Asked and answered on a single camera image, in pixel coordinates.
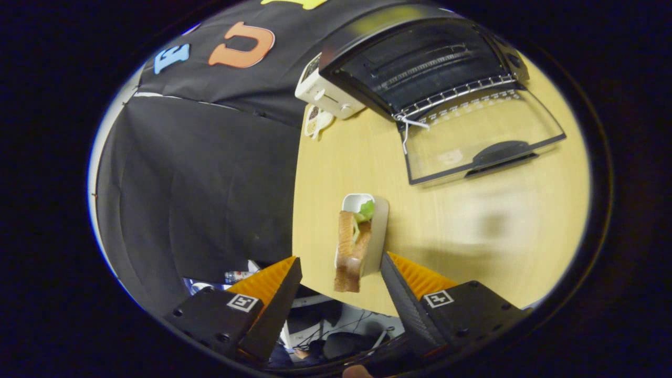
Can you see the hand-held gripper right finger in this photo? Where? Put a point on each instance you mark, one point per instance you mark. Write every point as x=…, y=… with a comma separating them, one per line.
x=407, y=310

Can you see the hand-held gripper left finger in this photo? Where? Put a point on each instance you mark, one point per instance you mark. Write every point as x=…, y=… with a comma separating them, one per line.
x=275, y=310

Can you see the sandwich with lettuce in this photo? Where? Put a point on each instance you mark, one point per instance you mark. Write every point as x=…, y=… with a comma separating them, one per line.
x=347, y=252

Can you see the black toaster oven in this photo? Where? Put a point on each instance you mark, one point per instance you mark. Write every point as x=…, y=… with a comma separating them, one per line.
x=420, y=68

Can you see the red label plastic bottle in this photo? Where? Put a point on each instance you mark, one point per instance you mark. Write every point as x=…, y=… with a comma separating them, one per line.
x=239, y=275

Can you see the white rectangular tray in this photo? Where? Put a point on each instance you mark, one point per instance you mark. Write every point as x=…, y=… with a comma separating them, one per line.
x=378, y=231

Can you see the black backdrop cloth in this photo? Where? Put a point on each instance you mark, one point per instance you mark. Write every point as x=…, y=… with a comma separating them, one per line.
x=199, y=184

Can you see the small white packet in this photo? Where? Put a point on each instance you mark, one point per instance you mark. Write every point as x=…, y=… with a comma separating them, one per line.
x=315, y=121

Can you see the white kitchen appliance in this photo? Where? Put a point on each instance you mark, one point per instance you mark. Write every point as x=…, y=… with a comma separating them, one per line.
x=325, y=94

